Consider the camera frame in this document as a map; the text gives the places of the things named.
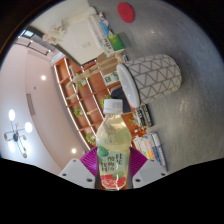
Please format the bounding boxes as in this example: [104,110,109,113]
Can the clear bottle with yellow drink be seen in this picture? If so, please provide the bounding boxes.
[95,98,132,191]

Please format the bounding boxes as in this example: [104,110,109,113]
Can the orange wooden shelf unit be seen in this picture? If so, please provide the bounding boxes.
[53,54,144,152]

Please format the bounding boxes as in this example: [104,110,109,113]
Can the ceiling air vent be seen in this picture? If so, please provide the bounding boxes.
[26,94,35,117]

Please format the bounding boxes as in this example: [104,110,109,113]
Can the flat round red coaster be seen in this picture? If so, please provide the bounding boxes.
[116,1,136,24]

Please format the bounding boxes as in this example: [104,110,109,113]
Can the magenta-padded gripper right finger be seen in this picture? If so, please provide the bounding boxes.
[128,146,168,190]

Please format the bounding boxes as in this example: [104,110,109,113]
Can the black track light rail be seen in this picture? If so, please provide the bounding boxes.
[13,34,54,56]

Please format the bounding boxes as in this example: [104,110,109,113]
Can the window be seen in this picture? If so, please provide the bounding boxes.
[20,29,36,39]

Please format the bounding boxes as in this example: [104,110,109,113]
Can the white partition with dark top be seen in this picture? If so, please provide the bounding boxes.
[28,0,114,66]

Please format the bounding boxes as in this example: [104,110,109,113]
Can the grey white triangle-patterned cup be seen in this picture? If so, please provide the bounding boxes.
[116,54,183,109]

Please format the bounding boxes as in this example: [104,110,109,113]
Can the grey curtain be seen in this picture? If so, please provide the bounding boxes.
[24,36,56,63]

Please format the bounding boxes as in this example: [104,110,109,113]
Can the wooden artist mannequin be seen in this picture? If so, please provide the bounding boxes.
[65,53,128,90]

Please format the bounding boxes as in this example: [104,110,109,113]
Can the dark blue chair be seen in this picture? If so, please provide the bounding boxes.
[109,88,133,113]

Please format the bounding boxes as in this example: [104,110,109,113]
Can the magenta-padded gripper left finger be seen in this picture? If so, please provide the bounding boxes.
[59,146,99,190]

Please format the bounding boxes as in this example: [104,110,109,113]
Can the brown chair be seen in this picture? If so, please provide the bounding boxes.
[96,51,118,76]

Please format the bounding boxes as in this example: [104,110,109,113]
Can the stack of colourful books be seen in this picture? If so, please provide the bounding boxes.
[133,131,169,171]

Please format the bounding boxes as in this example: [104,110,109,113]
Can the multi-bulb ceiling lamp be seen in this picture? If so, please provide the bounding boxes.
[3,108,34,159]

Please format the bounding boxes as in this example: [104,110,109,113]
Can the green and white box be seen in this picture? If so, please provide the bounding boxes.
[101,33,126,58]

